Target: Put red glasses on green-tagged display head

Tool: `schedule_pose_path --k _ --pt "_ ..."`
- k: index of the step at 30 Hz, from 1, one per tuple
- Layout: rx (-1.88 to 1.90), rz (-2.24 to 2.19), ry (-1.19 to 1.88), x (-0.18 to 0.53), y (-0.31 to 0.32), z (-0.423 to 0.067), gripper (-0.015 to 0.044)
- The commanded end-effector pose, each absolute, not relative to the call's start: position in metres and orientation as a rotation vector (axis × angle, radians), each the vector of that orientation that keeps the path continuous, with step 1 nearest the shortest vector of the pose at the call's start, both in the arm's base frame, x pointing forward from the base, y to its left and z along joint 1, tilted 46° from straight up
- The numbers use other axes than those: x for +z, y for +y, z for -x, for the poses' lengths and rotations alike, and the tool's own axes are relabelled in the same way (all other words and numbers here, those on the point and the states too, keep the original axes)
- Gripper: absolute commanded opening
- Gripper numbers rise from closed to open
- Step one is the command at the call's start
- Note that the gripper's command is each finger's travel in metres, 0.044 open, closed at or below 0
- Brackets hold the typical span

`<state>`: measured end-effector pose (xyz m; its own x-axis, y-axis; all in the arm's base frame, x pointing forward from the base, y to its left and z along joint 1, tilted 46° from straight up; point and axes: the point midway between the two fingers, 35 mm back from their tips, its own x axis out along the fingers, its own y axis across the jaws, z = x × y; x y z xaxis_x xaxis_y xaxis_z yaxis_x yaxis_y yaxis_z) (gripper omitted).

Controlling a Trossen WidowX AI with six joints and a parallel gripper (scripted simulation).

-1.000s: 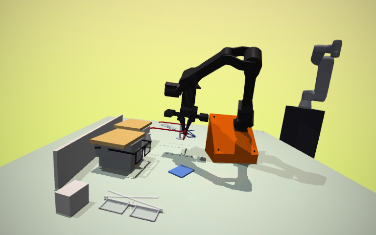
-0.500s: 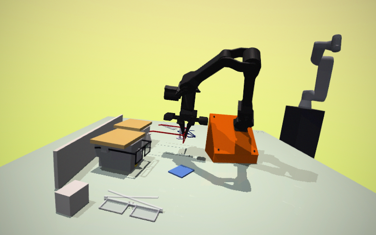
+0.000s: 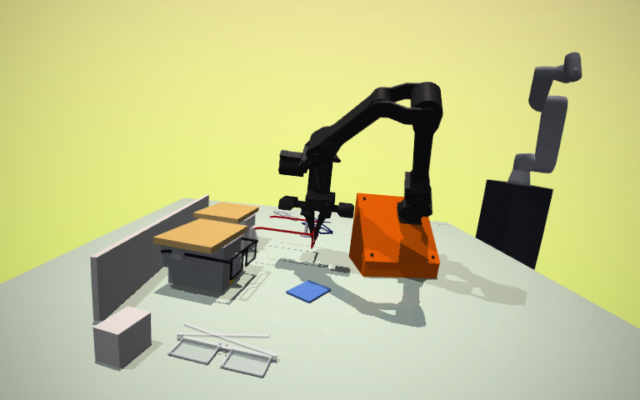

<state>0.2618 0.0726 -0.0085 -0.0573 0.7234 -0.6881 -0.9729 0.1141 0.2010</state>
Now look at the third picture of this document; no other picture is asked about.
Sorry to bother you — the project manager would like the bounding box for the blue flat square pad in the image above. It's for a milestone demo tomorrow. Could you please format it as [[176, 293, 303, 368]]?
[[286, 280, 331, 303]]

